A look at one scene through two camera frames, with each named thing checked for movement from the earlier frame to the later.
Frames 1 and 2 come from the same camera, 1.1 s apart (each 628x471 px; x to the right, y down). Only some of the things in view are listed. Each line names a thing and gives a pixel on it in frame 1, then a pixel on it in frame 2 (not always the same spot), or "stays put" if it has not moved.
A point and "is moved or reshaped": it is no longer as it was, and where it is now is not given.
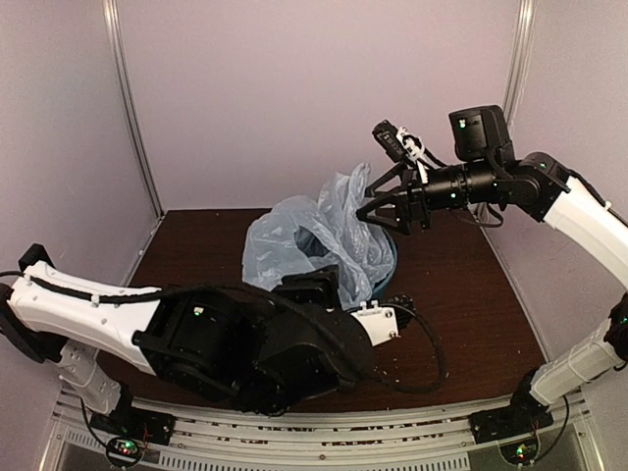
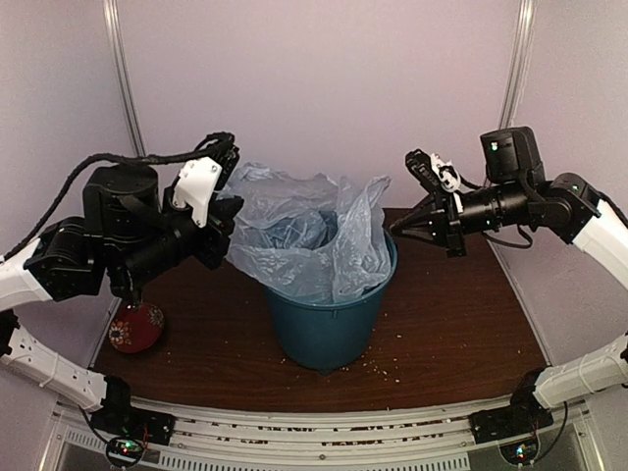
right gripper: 410,190 to 444,230
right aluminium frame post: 526,28 stays put
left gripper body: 318,288 to 222,225
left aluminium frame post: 127,103 stays put
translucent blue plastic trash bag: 296,234 is moved or reshaped
